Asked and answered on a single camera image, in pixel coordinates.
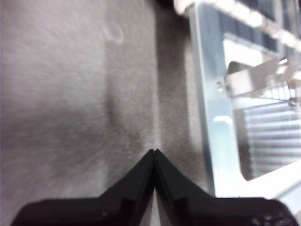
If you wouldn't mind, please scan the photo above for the oven door with beige handle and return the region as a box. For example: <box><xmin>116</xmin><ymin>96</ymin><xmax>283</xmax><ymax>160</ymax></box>
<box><xmin>189</xmin><ymin>3</ymin><xmax>301</xmax><ymax>202</ymax></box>

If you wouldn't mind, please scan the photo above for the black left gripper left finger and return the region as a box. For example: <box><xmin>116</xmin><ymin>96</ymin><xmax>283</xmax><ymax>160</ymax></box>
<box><xmin>10</xmin><ymin>148</ymin><xmax>156</xmax><ymax>226</ymax></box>

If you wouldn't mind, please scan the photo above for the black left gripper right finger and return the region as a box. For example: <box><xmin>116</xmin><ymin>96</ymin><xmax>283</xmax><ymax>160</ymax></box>
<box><xmin>155</xmin><ymin>148</ymin><xmax>299</xmax><ymax>226</ymax></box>

